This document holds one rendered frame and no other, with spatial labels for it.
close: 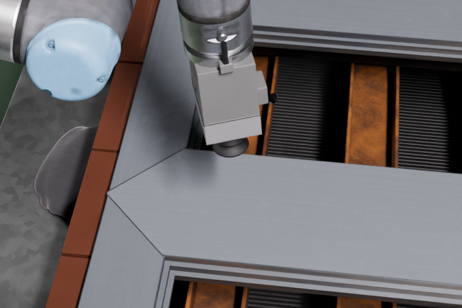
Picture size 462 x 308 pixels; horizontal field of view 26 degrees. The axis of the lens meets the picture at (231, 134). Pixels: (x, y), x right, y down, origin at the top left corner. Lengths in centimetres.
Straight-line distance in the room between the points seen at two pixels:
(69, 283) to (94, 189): 15
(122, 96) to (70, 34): 60
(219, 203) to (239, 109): 25
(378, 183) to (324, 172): 7
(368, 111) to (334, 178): 34
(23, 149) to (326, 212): 55
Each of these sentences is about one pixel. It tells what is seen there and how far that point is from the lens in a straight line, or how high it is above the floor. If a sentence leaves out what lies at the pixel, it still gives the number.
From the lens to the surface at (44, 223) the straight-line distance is 151.
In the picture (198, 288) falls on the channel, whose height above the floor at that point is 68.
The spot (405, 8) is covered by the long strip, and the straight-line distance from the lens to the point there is 160.
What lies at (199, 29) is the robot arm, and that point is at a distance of 102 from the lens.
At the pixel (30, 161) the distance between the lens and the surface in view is 160.
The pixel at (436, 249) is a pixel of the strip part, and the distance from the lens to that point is 128.
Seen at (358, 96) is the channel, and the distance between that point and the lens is 168.
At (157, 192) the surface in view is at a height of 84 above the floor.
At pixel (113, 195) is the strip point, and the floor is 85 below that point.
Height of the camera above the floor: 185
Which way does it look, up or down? 47 degrees down
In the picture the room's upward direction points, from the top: straight up
